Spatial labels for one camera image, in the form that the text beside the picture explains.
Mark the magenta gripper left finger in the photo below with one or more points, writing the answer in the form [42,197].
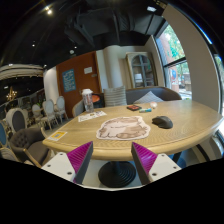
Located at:
[79,159]

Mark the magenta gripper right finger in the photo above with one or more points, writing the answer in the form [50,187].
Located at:
[144,160]

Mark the black computer mouse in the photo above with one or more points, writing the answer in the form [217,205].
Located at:
[163,122]

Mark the yellow table sticker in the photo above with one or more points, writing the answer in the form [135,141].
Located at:
[57,135]

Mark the oval wooden table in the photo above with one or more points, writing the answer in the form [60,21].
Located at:
[192,124]

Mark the white printed paper sheet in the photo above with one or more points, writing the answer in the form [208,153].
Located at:
[90,116]

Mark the small teal green packet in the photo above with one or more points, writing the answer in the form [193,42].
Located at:
[145,110]

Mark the small dark red card box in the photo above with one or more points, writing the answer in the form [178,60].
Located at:
[133,107]

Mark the grey tufted armchair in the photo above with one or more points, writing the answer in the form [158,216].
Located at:
[27,144]

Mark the small white round object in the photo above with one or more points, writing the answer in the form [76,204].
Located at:
[153,105]

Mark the white oval-back chair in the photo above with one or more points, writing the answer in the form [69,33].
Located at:
[48,107]
[37,114]
[60,107]

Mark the light grey cushion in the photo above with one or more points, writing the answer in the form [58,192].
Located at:
[148,98]

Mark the clear plastic tumbler white lid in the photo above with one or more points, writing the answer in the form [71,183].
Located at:
[87,99]

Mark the striped grey cushion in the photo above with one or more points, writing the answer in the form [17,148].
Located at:
[115,96]

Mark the grey sofa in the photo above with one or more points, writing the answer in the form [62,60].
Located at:
[132,96]

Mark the large oval-back chair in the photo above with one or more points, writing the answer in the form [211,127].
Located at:
[16,120]

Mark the orange wooden door panel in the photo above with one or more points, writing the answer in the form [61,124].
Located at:
[86,77]

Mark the arched wooden display cabinet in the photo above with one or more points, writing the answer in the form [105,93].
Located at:
[141,69]

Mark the blue wall poster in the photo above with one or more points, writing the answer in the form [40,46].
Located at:
[69,80]

